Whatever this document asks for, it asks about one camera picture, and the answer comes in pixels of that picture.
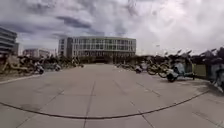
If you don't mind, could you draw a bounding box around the large glass-fronted building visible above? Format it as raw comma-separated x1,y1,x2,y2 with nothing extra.
57,35,137,63

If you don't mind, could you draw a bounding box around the row of parked bicycles and scooters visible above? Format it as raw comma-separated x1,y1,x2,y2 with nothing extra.
0,54,85,76
114,46,224,93

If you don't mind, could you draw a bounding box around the pale blue scooter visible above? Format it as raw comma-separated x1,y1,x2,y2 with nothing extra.
165,58,196,83

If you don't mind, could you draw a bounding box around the low pale building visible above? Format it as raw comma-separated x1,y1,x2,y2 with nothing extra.
22,47,56,60

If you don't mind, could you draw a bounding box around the grey building with balconies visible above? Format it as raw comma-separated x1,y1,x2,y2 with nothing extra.
0,26,20,56

